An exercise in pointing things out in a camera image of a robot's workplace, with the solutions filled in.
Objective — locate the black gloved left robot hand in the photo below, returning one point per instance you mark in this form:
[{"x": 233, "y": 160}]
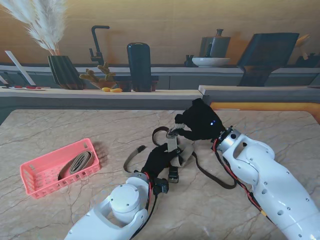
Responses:
[{"x": 158, "y": 161}]

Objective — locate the white leaning slat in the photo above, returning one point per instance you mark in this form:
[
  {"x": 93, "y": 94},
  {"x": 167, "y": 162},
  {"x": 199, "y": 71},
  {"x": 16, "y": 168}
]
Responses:
[{"x": 20, "y": 68}]

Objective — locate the long beige woven belt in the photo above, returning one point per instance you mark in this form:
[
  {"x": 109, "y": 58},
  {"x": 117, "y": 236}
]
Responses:
[{"x": 172, "y": 143}]

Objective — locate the white shallow bowl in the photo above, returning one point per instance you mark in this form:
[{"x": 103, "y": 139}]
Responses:
[{"x": 211, "y": 62}]

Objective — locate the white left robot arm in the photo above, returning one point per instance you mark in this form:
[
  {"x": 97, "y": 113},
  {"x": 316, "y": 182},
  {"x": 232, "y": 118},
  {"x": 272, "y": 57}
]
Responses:
[{"x": 120, "y": 205}]

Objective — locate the grey counter with orange light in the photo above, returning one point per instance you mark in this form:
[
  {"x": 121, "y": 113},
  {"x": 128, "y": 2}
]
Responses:
[{"x": 250, "y": 96}]

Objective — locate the yellow orange fruit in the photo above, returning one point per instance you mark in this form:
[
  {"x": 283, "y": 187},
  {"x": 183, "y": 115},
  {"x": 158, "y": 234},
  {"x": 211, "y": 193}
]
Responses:
[
  {"x": 116, "y": 90},
  {"x": 106, "y": 89}
]

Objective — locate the white pampas grass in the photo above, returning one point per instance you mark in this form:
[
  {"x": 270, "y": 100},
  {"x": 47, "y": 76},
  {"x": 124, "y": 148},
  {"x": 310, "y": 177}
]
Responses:
[{"x": 47, "y": 30}]

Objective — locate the pink plastic storage basket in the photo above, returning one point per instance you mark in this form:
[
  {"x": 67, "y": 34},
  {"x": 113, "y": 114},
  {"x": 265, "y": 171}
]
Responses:
[{"x": 45, "y": 172}]

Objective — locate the plate with red slices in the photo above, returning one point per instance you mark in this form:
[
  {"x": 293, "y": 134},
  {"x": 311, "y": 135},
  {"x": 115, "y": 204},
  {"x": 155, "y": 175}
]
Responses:
[{"x": 30, "y": 88}]

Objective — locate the grey back cabinet counter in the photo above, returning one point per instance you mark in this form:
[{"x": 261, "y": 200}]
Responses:
[{"x": 175, "y": 70}]

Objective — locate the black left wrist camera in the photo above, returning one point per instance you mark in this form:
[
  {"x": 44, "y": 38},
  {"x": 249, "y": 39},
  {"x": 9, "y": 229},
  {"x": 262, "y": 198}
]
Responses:
[{"x": 160, "y": 186}]

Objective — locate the black leather belt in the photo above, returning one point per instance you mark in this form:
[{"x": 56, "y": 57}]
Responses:
[{"x": 212, "y": 178}]

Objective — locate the dark ribbed vase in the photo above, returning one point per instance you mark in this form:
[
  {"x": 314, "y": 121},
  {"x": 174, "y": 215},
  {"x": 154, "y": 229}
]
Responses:
[{"x": 65, "y": 72}]

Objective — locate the dark slanted board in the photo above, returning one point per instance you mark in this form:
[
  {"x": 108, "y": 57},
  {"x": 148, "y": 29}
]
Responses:
[{"x": 267, "y": 57}]

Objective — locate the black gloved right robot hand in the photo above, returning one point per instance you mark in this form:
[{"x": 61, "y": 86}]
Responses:
[{"x": 202, "y": 122}]

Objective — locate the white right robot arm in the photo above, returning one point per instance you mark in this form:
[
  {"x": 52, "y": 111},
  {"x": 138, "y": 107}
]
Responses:
[{"x": 262, "y": 175}]

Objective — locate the cactus plant in bowl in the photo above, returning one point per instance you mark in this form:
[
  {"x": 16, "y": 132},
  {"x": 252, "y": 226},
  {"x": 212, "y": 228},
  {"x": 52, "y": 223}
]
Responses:
[{"x": 107, "y": 75}]

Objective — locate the grey jug with lid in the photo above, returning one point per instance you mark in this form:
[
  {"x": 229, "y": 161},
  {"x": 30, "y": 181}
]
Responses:
[{"x": 220, "y": 47}]

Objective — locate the black kitchen faucet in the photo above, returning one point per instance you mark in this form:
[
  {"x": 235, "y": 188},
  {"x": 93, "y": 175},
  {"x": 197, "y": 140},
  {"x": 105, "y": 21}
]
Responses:
[{"x": 97, "y": 42}]

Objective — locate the yellow wooden utensil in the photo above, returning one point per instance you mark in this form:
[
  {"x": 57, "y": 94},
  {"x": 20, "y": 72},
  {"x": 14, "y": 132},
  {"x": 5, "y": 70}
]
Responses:
[{"x": 302, "y": 40}]

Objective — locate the dark box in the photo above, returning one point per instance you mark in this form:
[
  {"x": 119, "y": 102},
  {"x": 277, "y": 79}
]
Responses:
[{"x": 312, "y": 61}]

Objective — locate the small black bottles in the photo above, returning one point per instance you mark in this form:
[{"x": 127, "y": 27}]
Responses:
[{"x": 188, "y": 62}]

